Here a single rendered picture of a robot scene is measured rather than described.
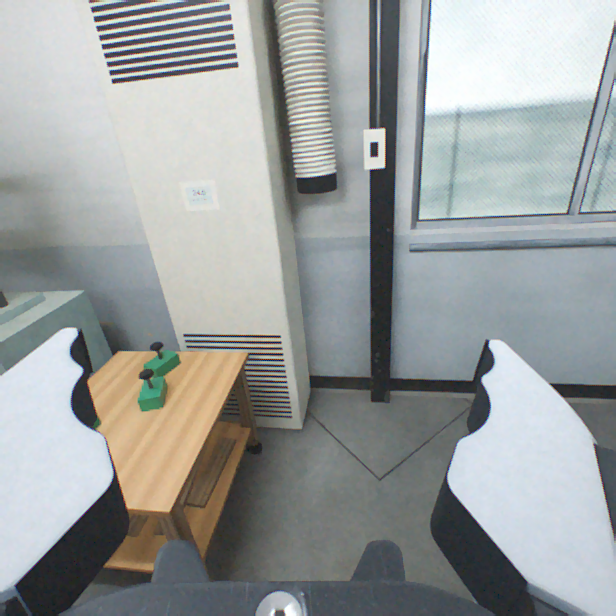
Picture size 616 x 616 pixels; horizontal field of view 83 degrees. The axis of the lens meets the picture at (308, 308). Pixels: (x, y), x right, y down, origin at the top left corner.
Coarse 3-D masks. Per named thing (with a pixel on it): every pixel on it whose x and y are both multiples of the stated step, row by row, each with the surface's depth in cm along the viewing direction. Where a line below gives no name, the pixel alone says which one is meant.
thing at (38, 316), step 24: (0, 288) 144; (0, 312) 140; (24, 312) 148; (48, 312) 146; (72, 312) 158; (0, 336) 131; (24, 336) 136; (48, 336) 146; (96, 336) 172; (0, 360) 127; (96, 360) 172
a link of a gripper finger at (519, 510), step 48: (480, 384) 9; (528, 384) 9; (480, 432) 8; (528, 432) 8; (576, 432) 8; (480, 480) 7; (528, 480) 7; (576, 480) 7; (432, 528) 7; (480, 528) 6; (528, 528) 6; (576, 528) 6; (480, 576) 6; (528, 576) 5; (576, 576) 5
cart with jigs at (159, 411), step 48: (96, 384) 128; (144, 384) 118; (192, 384) 124; (240, 384) 139; (144, 432) 105; (192, 432) 103; (240, 432) 148; (144, 480) 90; (192, 480) 127; (144, 528) 115; (192, 528) 113
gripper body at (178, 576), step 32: (192, 544) 5; (384, 544) 5; (160, 576) 5; (192, 576) 5; (352, 576) 5; (384, 576) 5; (96, 608) 4; (128, 608) 4; (160, 608) 4; (192, 608) 4; (224, 608) 4; (256, 608) 4; (288, 608) 4; (320, 608) 4; (352, 608) 4; (384, 608) 4; (416, 608) 4; (448, 608) 4; (480, 608) 4
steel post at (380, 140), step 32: (384, 0) 107; (384, 32) 111; (384, 64) 115; (384, 96) 119; (384, 128) 122; (384, 160) 126; (384, 192) 133; (384, 224) 139; (384, 256) 145; (384, 288) 152; (384, 320) 159; (384, 352) 167; (384, 384) 176
